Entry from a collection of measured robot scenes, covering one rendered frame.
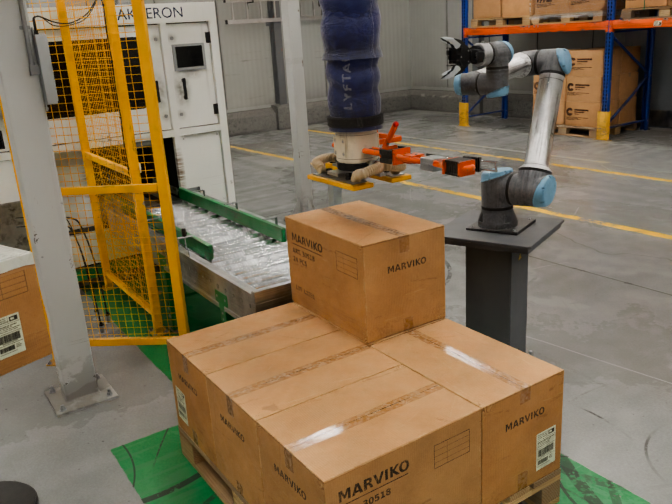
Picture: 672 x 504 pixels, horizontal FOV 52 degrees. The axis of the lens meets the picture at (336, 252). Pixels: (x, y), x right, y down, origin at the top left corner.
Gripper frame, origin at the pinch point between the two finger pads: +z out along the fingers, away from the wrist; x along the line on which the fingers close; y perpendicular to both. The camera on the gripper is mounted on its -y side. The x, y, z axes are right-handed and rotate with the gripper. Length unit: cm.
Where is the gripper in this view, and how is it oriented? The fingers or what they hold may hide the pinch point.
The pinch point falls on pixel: (442, 58)
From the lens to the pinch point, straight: 272.8
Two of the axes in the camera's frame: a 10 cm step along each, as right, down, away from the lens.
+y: -5.5, -2.2, 8.0
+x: -0.6, -9.5, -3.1
